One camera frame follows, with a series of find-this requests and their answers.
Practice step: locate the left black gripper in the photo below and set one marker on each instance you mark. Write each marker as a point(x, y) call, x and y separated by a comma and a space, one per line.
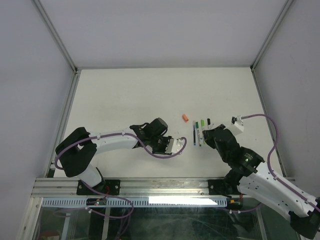
point(166, 139)

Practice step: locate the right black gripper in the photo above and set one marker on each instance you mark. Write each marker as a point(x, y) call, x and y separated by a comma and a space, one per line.
point(207, 135)

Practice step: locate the white pen black end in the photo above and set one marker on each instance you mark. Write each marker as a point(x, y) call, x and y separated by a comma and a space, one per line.
point(208, 126)

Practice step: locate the white pen light green end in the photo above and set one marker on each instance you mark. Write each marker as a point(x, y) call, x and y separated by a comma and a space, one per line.
point(203, 127)

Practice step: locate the blue gel pen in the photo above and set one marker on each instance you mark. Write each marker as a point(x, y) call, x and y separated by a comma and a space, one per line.
point(194, 136)

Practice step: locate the white pen dark green end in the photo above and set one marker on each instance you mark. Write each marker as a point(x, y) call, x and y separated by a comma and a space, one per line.
point(199, 137)

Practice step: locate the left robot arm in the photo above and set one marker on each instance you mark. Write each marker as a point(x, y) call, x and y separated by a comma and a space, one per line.
point(76, 152)

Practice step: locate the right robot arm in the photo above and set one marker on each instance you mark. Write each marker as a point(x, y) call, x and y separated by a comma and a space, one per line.
point(249, 175)

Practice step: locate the orange pen cap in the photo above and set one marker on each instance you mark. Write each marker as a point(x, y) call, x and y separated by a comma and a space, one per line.
point(185, 118)

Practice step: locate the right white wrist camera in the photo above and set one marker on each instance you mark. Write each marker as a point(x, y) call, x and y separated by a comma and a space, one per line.
point(236, 126)

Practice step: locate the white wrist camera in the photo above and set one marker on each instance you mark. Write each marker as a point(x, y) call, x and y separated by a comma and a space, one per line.
point(236, 126)
point(174, 145)

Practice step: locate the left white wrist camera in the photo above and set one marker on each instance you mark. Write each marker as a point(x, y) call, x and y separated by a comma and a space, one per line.
point(174, 145)

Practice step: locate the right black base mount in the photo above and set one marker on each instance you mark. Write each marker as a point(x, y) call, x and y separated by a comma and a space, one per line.
point(219, 187)

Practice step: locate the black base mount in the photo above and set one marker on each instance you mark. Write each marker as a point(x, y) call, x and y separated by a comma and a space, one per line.
point(219, 187)
point(107, 186)

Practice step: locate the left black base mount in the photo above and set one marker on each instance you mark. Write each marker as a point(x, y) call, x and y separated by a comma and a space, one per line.
point(107, 186)

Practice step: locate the white slotted cable duct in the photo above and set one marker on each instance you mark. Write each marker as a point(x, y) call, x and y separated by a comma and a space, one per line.
point(137, 202)

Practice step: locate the aluminium mounting rail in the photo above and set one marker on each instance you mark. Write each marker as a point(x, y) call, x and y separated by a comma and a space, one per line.
point(130, 187)

